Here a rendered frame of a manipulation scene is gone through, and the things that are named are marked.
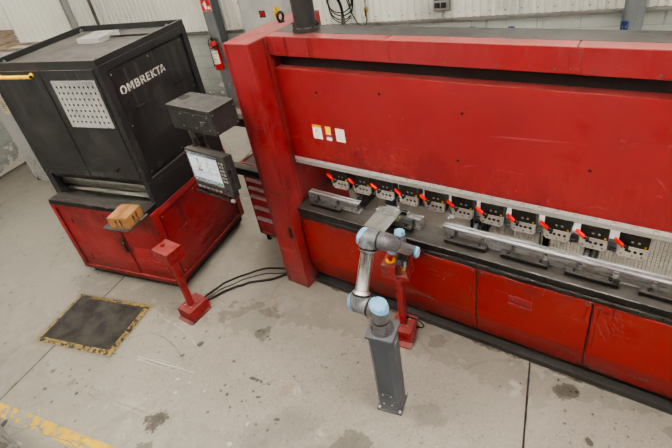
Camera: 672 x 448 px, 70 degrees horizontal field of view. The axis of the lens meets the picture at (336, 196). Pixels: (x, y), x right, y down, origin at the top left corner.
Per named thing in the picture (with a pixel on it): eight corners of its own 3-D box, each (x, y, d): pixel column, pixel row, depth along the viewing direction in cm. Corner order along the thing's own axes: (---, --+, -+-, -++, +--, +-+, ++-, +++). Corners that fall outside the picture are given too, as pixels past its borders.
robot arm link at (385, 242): (396, 233, 278) (422, 245, 320) (379, 229, 283) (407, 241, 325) (391, 253, 277) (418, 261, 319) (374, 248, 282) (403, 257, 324)
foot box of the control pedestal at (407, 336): (386, 343, 384) (385, 333, 378) (396, 320, 402) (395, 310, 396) (411, 349, 376) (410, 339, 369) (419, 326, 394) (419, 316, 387)
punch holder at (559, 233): (542, 237, 299) (545, 216, 290) (546, 229, 304) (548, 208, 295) (568, 243, 291) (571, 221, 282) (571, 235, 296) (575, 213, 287)
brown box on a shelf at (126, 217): (102, 229, 407) (96, 217, 400) (123, 211, 426) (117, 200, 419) (128, 233, 396) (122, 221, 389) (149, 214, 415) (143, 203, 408)
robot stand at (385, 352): (401, 416, 332) (391, 342, 289) (377, 409, 339) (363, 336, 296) (408, 393, 345) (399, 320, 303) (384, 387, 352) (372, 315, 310)
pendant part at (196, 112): (198, 197, 403) (163, 103, 357) (220, 182, 418) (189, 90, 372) (240, 211, 375) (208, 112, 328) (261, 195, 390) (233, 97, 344)
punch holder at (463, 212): (451, 215, 331) (451, 195, 322) (456, 208, 336) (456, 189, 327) (472, 220, 323) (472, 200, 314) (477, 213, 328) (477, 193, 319)
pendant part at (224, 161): (197, 186, 390) (183, 148, 370) (208, 179, 397) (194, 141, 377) (235, 199, 365) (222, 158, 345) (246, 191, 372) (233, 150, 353)
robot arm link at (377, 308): (384, 328, 287) (382, 312, 280) (365, 320, 294) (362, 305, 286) (393, 314, 295) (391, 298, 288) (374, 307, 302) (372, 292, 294)
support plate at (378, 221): (363, 226, 353) (363, 225, 353) (380, 207, 370) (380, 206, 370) (384, 232, 344) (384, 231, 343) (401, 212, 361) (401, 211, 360)
